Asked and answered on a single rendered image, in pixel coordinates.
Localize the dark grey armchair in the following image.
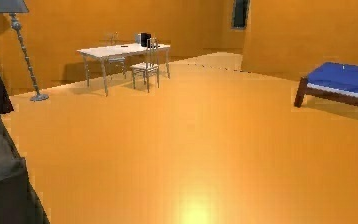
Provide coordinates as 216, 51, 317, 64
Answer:
0, 89, 51, 224

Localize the grey metal chair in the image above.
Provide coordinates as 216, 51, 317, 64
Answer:
130, 37, 161, 94
106, 31, 128, 80

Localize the black box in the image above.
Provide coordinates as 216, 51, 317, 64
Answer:
140, 32, 152, 48

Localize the white table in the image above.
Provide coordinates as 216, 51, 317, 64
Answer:
76, 42, 172, 98

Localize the dark window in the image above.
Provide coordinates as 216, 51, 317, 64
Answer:
231, 0, 251, 30

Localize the grey floor lamp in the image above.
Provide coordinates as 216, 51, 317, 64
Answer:
0, 0, 50, 102

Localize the blue bed with brown frame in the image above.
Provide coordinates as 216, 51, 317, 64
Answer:
293, 61, 358, 110

